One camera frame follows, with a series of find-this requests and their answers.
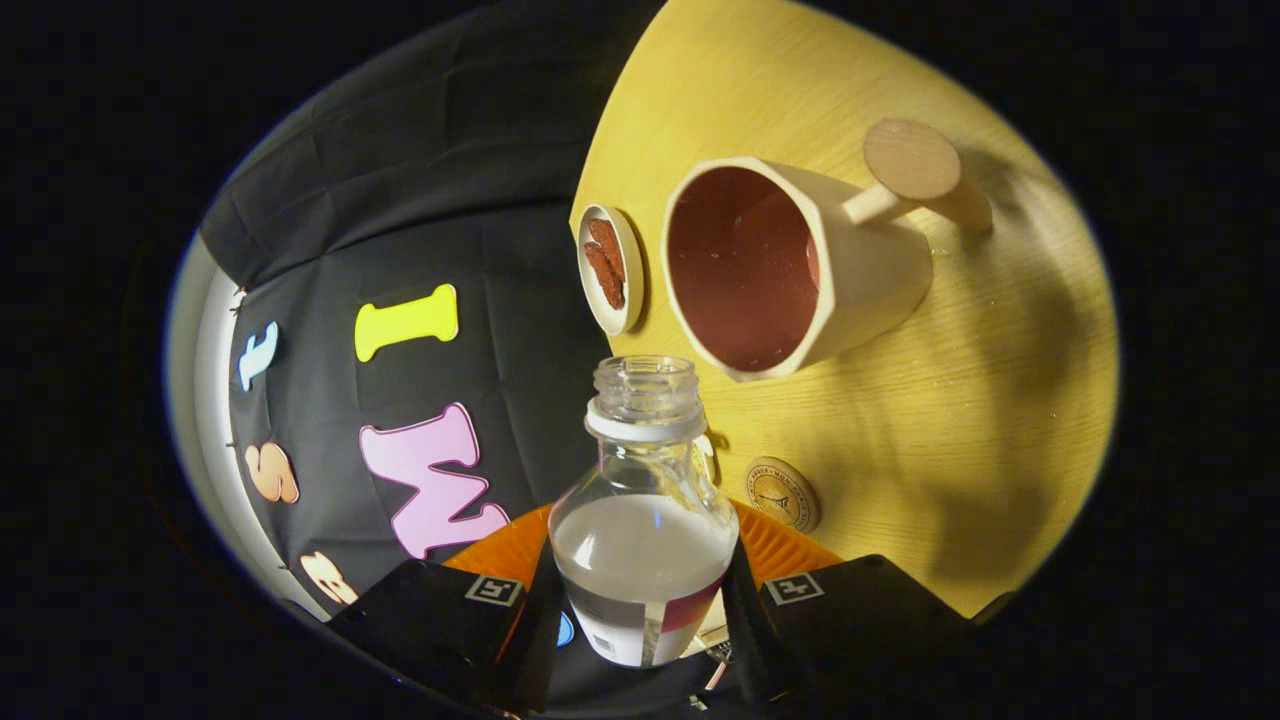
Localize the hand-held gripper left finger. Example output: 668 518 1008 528
328 503 568 713

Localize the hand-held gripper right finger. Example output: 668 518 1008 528
722 498 986 716

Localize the round cork coaster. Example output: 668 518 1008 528
743 457 821 534

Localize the clear juice bottle white label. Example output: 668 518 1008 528
548 355 741 669

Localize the beige cup wooden handle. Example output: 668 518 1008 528
662 118 994 384

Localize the wooden table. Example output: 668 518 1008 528
568 0 1121 619

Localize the red meat piece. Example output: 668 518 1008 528
584 243 627 311
588 219 627 283

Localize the white round plate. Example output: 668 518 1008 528
577 204 646 337

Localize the black backdrop cloth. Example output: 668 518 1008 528
198 0 731 713

